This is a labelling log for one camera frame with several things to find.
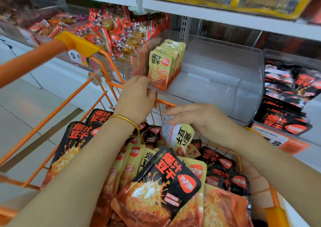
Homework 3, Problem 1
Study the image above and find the person's right hand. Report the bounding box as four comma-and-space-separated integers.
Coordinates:
165, 103, 242, 149

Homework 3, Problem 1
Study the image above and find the person's left hand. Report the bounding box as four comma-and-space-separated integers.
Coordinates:
114, 75, 157, 127

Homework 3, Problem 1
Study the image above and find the row of black orange snacks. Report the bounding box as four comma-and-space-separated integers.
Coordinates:
253, 59, 321, 136

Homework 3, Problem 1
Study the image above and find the pile of black orange snacks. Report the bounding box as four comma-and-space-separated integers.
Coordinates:
40, 108, 254, 227

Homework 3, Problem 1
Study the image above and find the orange shopping cart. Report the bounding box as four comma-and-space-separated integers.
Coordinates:
0, 31, 291, 227

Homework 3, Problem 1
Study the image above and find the person's right forearm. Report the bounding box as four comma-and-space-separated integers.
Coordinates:
227, 129, 321, 227

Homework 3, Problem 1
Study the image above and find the person's left forearm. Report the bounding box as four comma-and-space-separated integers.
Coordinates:
7, 116, 140, 227

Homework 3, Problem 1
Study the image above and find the person's right leg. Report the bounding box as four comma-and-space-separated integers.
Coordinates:
245, 161, 278, 210

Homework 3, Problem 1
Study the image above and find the orange price tag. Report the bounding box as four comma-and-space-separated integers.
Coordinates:
250, 121, 310, 155

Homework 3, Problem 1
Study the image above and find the pile of red tan packets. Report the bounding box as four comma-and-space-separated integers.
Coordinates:
27, 4, 171, 64

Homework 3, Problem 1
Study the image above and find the heap of dark brown packets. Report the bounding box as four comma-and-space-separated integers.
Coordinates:
0, 0, 57, 30

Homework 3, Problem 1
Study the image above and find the gold bracelet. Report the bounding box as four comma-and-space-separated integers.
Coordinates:
108, 114, 141, 136

